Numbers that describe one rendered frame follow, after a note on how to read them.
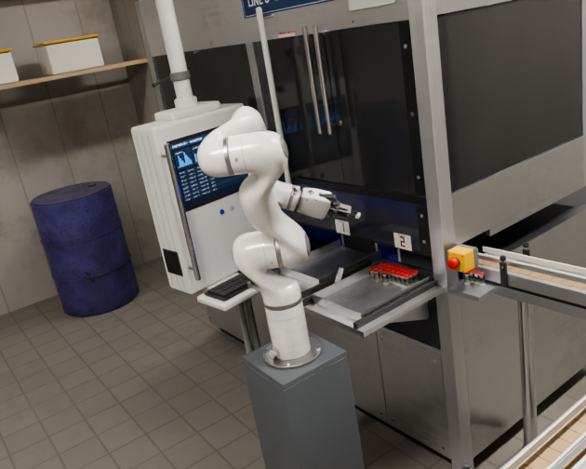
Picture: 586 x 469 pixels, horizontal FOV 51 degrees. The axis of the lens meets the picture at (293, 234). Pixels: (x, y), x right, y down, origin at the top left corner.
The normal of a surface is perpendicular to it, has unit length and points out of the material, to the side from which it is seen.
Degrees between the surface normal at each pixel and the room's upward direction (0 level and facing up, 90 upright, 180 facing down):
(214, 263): 90
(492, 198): 90
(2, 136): 90
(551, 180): 90
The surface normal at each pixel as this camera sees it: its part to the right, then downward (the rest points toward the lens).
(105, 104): 0.57, 0.18
